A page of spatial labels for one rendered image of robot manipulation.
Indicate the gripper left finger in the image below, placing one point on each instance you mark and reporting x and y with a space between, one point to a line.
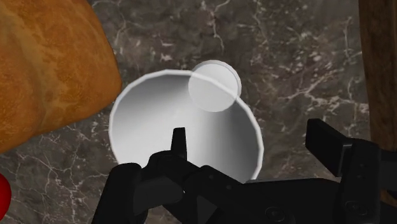
161 189

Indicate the white cup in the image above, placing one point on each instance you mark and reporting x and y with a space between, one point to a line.
186 121

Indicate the orange-brown bread loaf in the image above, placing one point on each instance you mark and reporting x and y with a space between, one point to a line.
49 68

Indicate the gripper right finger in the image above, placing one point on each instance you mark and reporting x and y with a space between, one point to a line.
350 161

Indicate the brown wooden board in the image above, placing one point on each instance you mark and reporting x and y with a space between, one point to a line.
379 74

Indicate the red round object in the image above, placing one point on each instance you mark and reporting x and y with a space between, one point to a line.
3 195

